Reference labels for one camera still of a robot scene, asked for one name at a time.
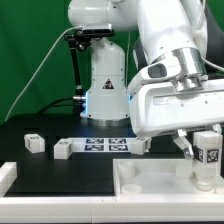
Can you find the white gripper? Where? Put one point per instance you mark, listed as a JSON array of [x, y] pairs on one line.
[[159, 108]]

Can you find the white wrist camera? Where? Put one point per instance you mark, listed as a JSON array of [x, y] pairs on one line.
[[161, 71]]

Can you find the sheet of fiducial tags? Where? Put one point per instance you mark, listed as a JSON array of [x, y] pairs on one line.
[[101, 145]]

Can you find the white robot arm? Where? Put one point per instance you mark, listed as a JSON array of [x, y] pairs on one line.
[[148, 65]]

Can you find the grey mounted camera bar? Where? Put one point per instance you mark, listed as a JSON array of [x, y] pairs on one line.
[[100, 30]]

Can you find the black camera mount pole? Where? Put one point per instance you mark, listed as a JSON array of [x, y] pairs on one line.
[[78, 98]]

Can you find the white U-shaped obstacle fence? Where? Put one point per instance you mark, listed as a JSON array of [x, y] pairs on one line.
[[106, 209]]

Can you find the white square table top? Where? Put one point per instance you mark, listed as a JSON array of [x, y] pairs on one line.
[[165, 176]]

